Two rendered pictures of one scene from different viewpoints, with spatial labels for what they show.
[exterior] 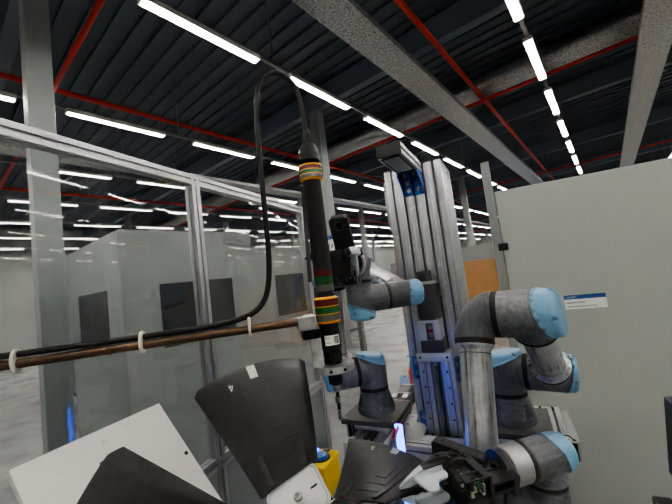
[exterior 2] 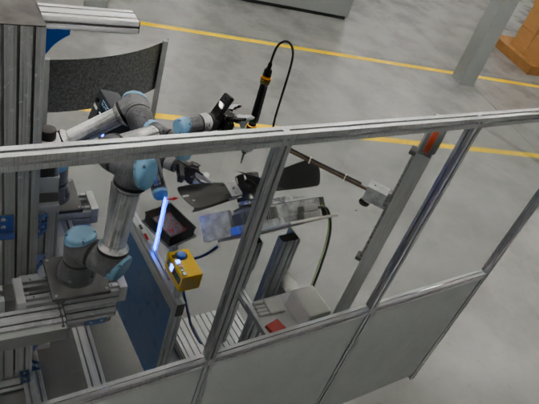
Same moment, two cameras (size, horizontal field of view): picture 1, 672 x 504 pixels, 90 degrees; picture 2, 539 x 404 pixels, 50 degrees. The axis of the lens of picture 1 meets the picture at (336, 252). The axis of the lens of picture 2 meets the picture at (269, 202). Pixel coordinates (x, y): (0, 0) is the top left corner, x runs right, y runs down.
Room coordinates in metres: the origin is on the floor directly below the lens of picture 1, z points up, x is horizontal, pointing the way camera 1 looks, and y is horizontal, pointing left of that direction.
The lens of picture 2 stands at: (2.57, 1.14, 2.85)
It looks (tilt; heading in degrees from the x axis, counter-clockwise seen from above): 36 degrees down; 205
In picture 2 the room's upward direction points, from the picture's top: 20 degrees clockwise
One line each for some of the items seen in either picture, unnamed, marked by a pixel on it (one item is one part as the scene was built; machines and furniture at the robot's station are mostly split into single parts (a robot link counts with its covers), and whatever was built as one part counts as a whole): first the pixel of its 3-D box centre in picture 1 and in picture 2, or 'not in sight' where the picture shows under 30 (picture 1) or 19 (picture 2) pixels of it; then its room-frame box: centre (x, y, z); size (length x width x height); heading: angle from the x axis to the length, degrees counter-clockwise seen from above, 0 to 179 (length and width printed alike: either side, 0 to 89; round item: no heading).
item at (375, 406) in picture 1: (375, 396); not in sight; (1.42, -0.09, 1.09); 0.15 x 0.15 x 0.10
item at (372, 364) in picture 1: (369, 368); not in sight; (1.42, -0.08, 1.20); 0.13 x 0.12 x 0.14; 102
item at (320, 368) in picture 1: (325, 342); not in sight; (0.60, 0.04, 1.48); 0.09 x 0.07 x 0.10; 102
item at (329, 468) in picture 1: (309, 474); not in sight; (1.05, 0.16, 1.02); 0.16 x 0.10 x 0.11; 67
